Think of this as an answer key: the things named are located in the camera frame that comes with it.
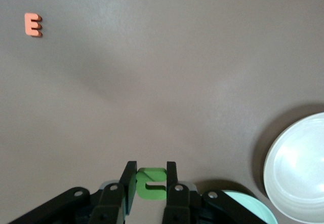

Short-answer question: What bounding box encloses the brown table cover sheet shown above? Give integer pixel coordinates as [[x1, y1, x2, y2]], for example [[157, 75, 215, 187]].
[[0, 0, 324, 224]]

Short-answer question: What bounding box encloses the orange foam letter E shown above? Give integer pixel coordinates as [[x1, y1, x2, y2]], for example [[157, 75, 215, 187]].
[[24, 12, 43, 38]]

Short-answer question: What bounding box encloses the light green plate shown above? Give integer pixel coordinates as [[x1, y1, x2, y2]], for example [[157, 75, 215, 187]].
[[222, 190, 279, 224]]

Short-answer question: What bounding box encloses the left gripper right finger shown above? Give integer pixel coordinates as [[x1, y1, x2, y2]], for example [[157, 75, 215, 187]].
[[161, 161, 269, 224]]

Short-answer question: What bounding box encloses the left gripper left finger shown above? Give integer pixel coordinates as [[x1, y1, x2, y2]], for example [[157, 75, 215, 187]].
[[7, 161, 138, 224]]

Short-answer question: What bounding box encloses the pale cream plate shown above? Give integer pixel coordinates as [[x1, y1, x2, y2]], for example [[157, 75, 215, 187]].
[[263, 112, 324, 223]]

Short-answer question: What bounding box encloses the green foam letter U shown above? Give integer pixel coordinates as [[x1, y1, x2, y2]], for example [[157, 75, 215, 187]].
[[136, 167, 168, 201]]

